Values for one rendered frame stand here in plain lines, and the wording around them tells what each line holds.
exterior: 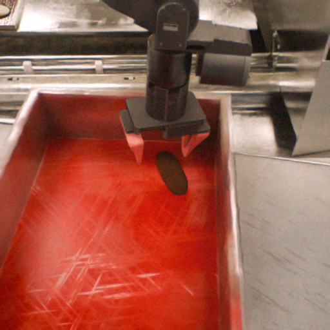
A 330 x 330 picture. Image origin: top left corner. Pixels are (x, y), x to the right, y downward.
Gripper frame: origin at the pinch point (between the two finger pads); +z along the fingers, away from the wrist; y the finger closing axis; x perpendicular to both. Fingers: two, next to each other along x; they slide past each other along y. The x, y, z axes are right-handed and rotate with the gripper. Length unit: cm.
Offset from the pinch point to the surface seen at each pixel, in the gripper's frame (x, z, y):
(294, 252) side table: 19.5, 3.3, -13.8
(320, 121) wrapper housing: 3.3, -5.2, -24.4
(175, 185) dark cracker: 4.0, 3.1, -1.3
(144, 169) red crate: -1.4, 4.3, 2.3
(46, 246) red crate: 9.2, 5.1, 19.1
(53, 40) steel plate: -47.3, 6.1, 12.6
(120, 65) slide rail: -28.5, 2.0, 0.6
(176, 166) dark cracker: 0.3, 3.0, -2.5
